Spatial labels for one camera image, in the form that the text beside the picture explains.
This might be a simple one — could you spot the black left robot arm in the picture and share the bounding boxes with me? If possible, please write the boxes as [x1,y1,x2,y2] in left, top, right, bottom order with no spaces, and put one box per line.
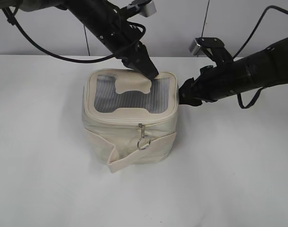
[0,0,159,80]

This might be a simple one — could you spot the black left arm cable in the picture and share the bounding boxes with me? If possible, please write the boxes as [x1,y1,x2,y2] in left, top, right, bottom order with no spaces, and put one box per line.
[1,7,147,64]

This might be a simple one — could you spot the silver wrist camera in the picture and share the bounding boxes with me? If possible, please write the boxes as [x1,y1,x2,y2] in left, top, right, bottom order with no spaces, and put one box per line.
[127,0,157,17]
[189,37,225,55]

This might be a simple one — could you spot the silver zipper pull with ring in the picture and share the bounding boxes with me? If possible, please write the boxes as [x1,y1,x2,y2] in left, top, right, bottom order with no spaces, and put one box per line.
[137,124,151,150]

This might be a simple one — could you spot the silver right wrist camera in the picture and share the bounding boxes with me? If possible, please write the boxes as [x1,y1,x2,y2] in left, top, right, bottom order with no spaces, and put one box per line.
[189,37,225,55]

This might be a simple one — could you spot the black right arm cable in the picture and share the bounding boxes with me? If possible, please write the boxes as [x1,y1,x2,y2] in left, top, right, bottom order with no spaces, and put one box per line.
[233,6,288,109]

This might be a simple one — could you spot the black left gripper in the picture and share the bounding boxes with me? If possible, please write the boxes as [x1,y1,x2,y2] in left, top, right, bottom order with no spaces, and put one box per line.
[96,14,158,79]

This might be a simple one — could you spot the cream canvas zipper bag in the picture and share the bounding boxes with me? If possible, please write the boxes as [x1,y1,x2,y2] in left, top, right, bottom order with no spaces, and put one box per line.
[82,69,179,173]

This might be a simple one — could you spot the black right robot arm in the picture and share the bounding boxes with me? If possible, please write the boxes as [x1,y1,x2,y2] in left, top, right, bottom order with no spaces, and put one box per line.
[179,37,288,109]

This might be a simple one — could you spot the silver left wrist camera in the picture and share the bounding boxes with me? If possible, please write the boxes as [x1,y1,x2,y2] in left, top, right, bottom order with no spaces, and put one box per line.
[127,0,157,17]

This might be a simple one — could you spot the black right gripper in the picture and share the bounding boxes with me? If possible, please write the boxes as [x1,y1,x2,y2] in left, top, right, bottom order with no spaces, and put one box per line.
[179,65,236,106]

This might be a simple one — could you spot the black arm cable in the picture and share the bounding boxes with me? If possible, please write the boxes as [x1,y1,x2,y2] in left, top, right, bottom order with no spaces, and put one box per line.
[1,7,147,64]
[233,6,288,109]

